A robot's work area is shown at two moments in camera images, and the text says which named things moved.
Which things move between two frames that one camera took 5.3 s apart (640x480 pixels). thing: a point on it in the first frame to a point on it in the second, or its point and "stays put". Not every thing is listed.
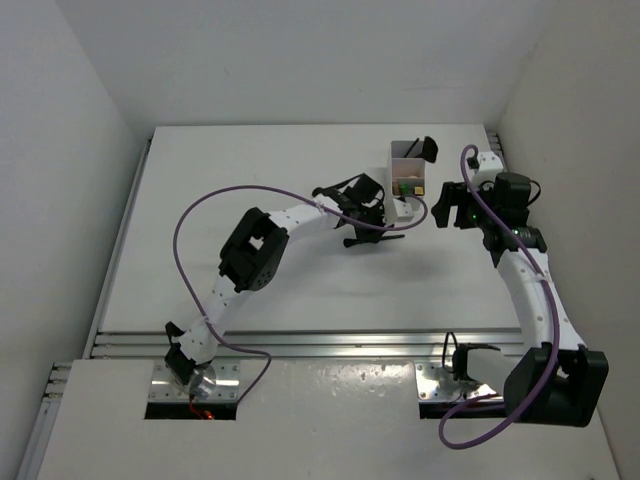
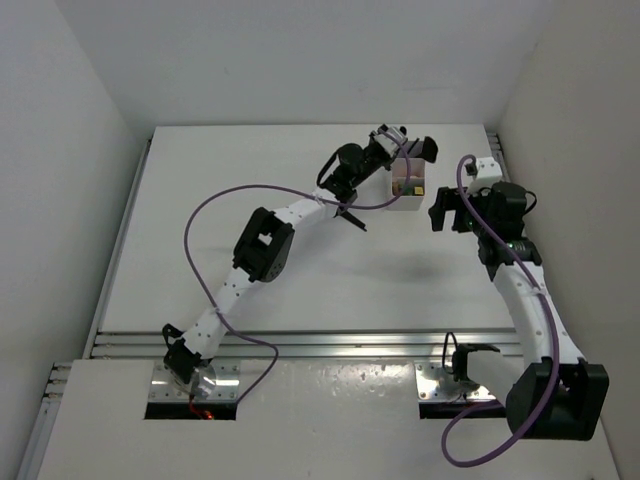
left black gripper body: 374,213 to 370,161
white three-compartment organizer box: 408,174 stays put
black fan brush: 430,149 stays put
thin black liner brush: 412,147 stays put
